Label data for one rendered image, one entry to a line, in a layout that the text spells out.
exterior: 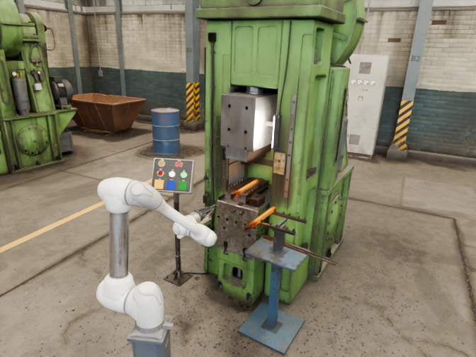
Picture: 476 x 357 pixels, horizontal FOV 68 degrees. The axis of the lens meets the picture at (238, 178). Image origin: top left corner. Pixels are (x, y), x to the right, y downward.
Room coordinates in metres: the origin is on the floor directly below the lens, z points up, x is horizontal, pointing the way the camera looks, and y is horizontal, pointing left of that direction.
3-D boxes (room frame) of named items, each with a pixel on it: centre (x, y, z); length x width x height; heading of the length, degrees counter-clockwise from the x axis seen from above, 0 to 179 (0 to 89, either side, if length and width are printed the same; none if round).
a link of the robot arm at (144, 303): (1.57, 0.47, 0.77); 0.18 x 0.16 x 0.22; 71
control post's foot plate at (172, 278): (2.86, 0.54, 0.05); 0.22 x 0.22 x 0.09; 60
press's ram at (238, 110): (2.81, -0.12, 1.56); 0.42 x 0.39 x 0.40; 150
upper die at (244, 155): (2.83, -0.09, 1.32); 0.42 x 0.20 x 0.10; 150
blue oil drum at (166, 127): (7.26, 1.54, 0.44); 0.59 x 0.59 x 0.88
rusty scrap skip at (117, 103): (8.95, 3.51, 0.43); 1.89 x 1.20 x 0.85; 65
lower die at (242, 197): (2.83, -0.09, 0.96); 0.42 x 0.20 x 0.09; 150
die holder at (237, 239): (2.81, -0.14, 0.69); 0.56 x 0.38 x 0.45; 150
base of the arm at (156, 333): (1.57, 0.44, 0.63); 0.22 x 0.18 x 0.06; 85
